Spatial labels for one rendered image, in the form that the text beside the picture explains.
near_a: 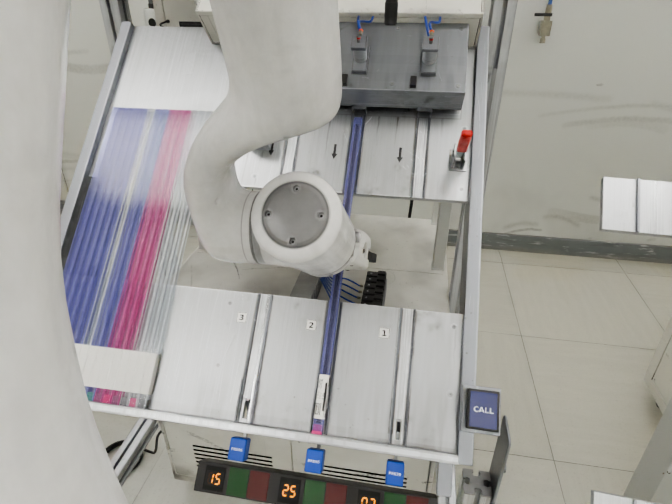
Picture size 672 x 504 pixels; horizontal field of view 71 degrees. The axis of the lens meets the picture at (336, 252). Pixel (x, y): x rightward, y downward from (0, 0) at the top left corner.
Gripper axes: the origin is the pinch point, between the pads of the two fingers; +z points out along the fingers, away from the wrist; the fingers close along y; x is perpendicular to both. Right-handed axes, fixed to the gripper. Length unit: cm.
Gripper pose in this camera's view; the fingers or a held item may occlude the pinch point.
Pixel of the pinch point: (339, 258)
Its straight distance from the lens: 72.5
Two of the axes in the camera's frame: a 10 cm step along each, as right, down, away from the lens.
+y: -9.8, -0.9, 1.5
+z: 1.4, 1.4, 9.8
